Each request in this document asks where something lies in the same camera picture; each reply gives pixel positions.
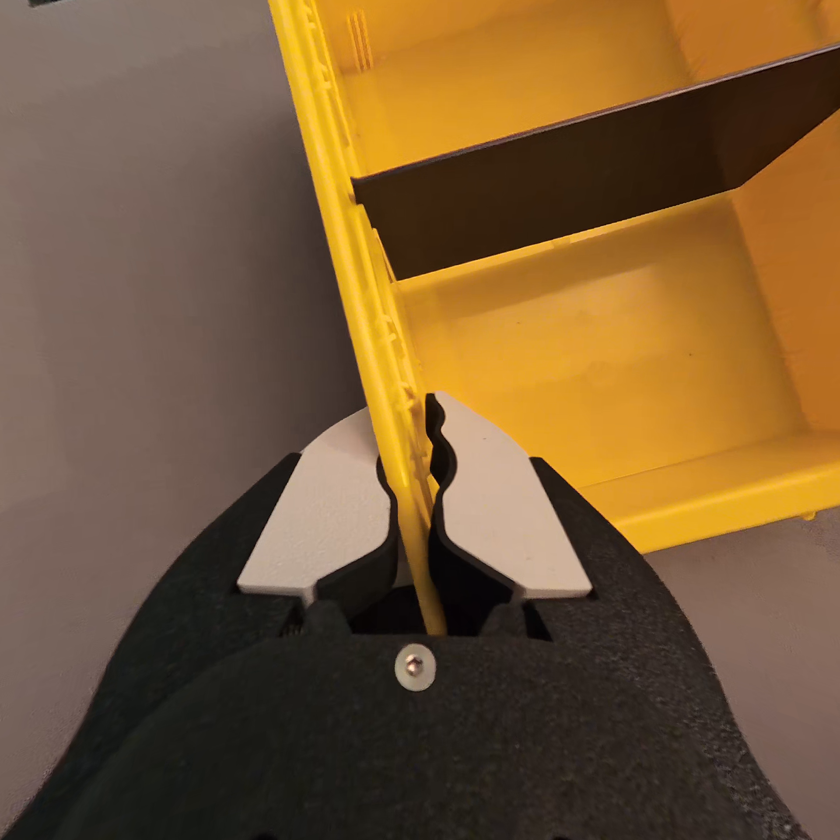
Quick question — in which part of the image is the yellow plastic bin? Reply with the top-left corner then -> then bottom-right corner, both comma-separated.
268,0 -> 840,637

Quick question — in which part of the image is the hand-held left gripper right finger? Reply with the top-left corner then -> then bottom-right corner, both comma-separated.
425,392 -> 595,601

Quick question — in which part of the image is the dark bin divider plate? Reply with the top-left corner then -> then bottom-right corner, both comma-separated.
351,46 -> 840,282

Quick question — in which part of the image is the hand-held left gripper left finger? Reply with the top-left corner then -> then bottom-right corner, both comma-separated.
236,407 -> 401,599

